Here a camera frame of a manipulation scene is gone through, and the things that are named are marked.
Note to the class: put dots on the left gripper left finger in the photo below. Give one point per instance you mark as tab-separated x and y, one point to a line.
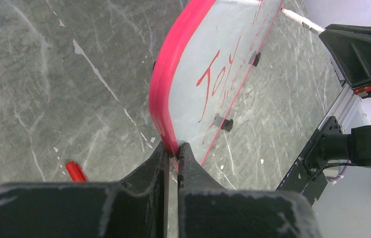
133	207

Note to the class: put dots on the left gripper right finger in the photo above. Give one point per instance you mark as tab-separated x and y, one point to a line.
208	210

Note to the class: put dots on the red capped whiteboard marker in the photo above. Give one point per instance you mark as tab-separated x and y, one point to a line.
303	21

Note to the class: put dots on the red marker cap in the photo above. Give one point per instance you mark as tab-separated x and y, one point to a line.
75	171

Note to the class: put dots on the red framed whiteboard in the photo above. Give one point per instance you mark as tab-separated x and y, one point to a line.
201	67

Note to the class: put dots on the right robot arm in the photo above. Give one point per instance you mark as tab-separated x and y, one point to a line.
358	143

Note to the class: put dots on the black whiteboard foot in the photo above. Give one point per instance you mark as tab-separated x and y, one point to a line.
227	125
256	59

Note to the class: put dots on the aluminium frame rail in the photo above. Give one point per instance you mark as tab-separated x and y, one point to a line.
345	203

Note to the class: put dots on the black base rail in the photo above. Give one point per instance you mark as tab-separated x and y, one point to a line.
299	176

